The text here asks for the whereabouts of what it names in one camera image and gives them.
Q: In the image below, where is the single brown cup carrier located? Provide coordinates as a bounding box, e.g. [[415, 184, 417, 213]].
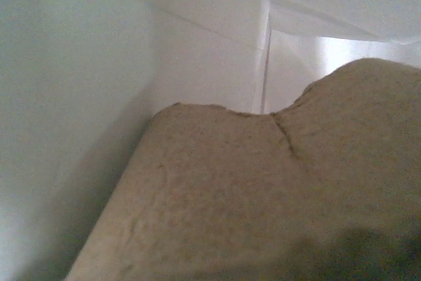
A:
[[67, 59, 420, 280]]

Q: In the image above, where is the light blue paper bag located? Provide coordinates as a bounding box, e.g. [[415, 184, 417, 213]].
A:
[[1, 0, 420, 280]]

